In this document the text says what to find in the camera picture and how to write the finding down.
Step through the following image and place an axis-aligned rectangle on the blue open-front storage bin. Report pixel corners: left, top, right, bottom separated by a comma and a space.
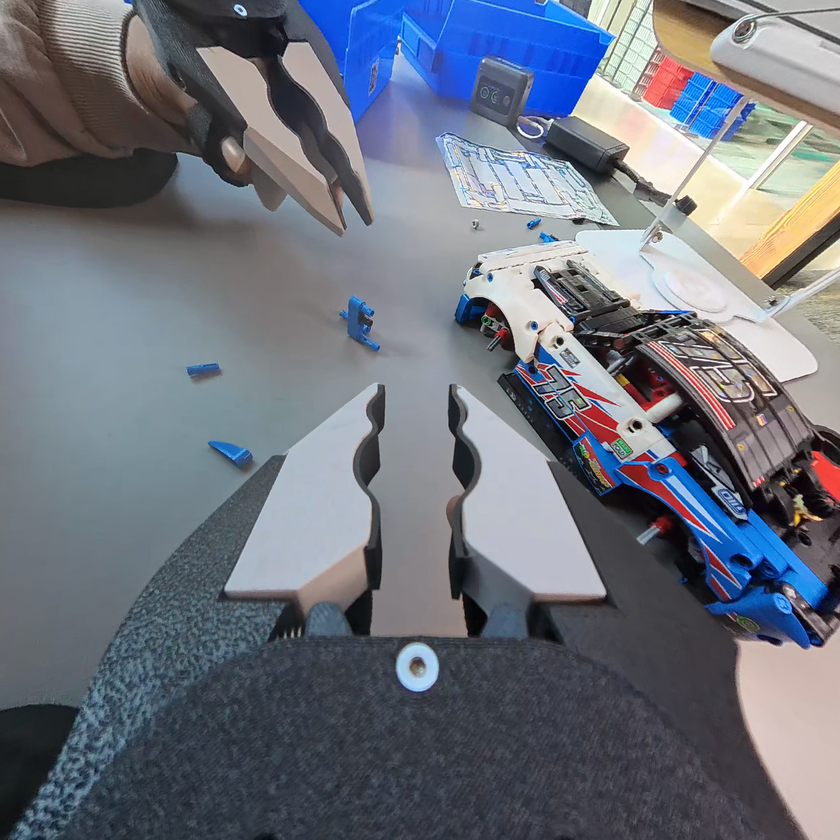
298, 0, 408, 126

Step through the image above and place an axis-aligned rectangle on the wooden table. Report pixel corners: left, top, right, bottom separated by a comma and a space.
742, 161, 840, 283

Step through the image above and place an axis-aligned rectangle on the black adapter cable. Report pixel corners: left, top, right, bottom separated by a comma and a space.
613, 157, 697, 214

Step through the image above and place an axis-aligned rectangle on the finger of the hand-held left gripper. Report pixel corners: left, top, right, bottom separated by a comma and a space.
196, 46, 348, 237
281, 41, 375, 227

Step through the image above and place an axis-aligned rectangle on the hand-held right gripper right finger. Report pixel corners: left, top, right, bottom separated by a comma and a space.
446, 382, 608, 637

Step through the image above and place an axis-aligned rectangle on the stack of red blue bins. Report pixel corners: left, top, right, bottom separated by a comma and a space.
640, 56, 759, 140

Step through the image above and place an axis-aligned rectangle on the sticker sheet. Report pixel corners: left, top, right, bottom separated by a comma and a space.
436, 133, 619, 227

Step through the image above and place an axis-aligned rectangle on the grey desk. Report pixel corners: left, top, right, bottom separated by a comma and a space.
0, 0, 840, 840

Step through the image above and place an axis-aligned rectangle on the person's left forearm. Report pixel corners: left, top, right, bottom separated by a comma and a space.
0, 0, 198, 168

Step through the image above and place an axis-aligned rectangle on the toy brick race car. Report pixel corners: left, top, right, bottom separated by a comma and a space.
454, 239, 840, 651

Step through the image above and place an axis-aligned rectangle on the black power adapter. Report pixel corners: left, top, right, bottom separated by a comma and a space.
545, 117, 631, 175

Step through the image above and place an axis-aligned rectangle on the black power bank with display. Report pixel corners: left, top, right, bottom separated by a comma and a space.
469, 56, 536, 129

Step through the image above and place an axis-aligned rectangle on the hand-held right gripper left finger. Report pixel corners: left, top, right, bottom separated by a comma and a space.
223, 382, 387, 635

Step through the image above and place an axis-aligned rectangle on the large blue storage bin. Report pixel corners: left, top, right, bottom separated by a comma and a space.
400, 0, 616, 119

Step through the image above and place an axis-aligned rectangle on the person's left hand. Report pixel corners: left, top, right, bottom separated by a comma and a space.
125, 25, 253, 179

